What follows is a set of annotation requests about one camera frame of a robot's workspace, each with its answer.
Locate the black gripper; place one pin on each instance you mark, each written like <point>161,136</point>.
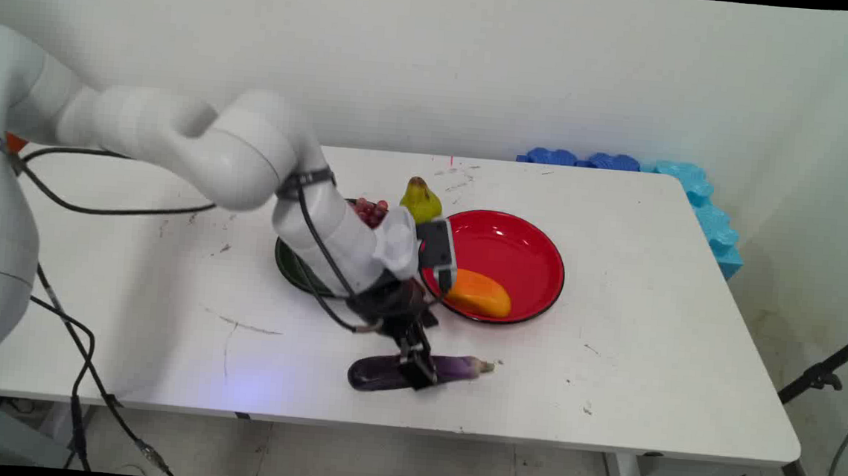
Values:
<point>389,303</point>

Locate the purple toy eggplant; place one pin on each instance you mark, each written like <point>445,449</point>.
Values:
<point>377,373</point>

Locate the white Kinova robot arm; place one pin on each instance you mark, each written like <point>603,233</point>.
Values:
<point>236,150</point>

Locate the orange yellow toy mango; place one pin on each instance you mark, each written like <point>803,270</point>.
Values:
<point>483,294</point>

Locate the red round plate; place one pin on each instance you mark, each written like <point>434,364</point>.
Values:
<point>512,252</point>

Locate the green yellow toy pear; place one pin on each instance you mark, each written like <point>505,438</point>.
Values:
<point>420,204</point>

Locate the red toy grape bunch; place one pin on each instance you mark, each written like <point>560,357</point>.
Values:
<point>370,212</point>

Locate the dark green round plate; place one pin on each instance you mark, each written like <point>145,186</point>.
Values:
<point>295,270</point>

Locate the light blue foam mat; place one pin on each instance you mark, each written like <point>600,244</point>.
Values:
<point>709,213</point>

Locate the black tripod stand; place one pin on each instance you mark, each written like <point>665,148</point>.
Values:
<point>821,374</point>

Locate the orange red box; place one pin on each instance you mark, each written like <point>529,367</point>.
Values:
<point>15,142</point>

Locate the black wrist camera, white mount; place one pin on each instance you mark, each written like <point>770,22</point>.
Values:
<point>434,250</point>

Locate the grey robot pedestal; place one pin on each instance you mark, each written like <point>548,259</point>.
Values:
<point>0,429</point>

